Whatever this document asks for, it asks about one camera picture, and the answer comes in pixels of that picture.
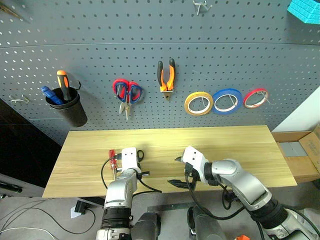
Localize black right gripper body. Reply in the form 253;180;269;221
184;162;201;187

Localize yellow tape roll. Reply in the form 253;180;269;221
184;91;214;117

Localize blue tape roll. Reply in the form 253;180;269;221
212;87;243;116

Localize red tape roll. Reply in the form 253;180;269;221
242;87;270;109

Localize grey metal pegboard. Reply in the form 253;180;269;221
0;0;320;147

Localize grey metal bar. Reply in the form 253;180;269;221
146;201;195;213

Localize red and blue scissors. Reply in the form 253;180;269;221
112;78;145;121

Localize dark rounded shape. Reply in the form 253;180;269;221
187;205;227;240
131;211;162;240

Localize black plastic cup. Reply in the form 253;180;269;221
45;79;88;128

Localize orange and black pliers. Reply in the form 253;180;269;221
156;58;176;102

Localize orange and black screwdriver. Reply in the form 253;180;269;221
56;70;73;102

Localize brown cardboard box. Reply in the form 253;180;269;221
271;123;320;184

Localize black elongated object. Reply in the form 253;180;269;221
0;181;23;194

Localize silver metal peg hook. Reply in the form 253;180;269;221
192;0;213;16
9;94;30;105

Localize brown pointed tool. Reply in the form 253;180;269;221
0;3;22;19

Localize cyan grid basket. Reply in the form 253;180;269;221
286;0;320;25

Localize red handled screwdriver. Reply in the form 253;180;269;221
108;149;119;181

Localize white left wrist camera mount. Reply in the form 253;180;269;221
121;147;139;171

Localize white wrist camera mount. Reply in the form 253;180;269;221
121;147;139;171
181;145;209;181

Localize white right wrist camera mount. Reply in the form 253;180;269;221
181;145;209;181

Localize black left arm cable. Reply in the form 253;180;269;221
100;157;118;191
136;172;163;194

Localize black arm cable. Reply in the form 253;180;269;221
100;157;118;191
136;172;163;194
184;169;247;221

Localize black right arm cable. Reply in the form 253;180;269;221
184;169;247;221

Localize black floor cable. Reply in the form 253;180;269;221
0;207;97;236

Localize blue handled screwdriver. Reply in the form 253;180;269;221
40;86;65;105

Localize white floor cable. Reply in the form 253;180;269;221
0;226;58;240

